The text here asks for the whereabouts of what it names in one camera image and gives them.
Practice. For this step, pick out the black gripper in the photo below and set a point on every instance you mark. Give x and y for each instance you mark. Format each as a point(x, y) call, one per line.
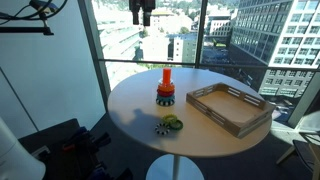
point(142, 5)

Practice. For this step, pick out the orange stacking toy rod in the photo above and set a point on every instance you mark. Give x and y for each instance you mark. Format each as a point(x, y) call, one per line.
point(167, 74)

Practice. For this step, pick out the black stereo camera on stand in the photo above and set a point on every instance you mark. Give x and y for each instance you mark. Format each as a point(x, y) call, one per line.
point(41, 4)

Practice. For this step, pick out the dark window handrail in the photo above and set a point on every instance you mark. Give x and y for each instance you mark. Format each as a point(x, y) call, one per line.
point(233, 65)

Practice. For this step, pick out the thin window mullion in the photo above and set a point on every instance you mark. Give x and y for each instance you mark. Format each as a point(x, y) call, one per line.
point(201, 33)

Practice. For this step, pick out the white table pedestal base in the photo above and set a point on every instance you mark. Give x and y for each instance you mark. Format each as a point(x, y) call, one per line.
point(160, 170)

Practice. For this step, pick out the wide window frame post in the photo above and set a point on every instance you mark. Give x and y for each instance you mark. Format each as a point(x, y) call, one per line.
point(95, 56)

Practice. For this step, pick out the pile of blue black clamps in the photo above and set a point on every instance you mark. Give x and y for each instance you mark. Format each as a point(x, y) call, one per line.
point(83, 153)

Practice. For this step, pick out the black chair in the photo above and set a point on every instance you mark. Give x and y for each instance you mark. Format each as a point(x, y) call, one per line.
point(305, 146)

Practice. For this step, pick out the wooden slatted tray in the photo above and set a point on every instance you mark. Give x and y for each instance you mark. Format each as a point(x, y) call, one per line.
point(230, 110)

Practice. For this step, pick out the black camera stand bar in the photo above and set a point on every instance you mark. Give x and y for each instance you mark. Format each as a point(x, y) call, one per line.
point(26, 30)

